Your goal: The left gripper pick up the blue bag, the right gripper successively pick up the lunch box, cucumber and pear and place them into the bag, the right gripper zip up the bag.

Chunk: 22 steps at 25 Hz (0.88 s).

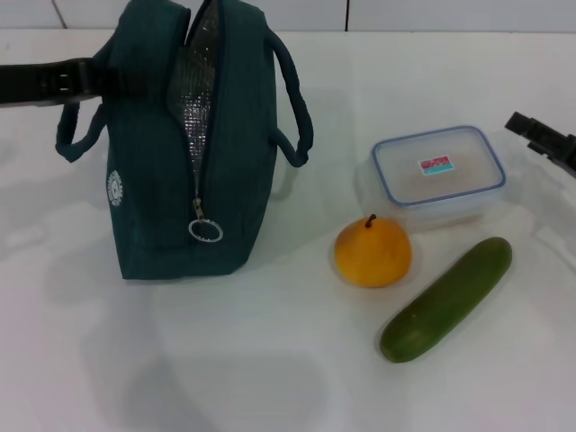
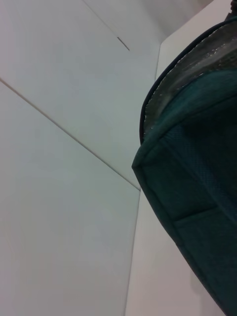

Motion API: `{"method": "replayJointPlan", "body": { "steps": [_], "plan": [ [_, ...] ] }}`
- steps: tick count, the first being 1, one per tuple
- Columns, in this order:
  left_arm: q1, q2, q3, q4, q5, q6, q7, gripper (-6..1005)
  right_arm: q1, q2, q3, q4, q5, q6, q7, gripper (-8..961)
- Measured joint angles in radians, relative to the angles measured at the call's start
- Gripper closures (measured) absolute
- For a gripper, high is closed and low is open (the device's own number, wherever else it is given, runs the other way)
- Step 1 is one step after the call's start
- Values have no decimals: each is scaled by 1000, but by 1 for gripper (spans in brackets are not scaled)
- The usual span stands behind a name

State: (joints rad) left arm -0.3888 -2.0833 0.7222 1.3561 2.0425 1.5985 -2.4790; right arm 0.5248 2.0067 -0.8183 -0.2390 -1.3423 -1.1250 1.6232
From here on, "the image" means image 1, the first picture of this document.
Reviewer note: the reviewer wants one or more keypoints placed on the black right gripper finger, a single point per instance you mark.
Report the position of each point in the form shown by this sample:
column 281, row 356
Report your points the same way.
column 526, row 128

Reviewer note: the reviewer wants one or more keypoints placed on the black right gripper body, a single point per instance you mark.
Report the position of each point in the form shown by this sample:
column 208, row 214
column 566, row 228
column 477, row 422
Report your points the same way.
column 566, row 153

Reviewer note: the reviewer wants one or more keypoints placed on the orange yellow pear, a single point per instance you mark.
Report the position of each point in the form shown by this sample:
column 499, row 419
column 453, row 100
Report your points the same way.
column 371, row 254

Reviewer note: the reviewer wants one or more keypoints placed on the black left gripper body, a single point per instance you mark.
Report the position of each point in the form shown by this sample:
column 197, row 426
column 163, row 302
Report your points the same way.
column 36, row 85

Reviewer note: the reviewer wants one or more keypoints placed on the clear plastic box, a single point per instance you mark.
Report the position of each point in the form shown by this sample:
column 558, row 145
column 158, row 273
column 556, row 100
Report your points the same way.
column 436, row 166

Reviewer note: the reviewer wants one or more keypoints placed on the green cucumber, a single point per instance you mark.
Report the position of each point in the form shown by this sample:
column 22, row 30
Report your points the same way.
column 445, row 301

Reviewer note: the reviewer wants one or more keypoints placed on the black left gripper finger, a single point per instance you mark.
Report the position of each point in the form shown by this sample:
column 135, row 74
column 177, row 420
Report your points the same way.
column 117, row 81

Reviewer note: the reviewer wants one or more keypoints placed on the dark teal insulated lunch bag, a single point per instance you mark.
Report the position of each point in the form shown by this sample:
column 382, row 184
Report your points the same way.
column 148, row 189

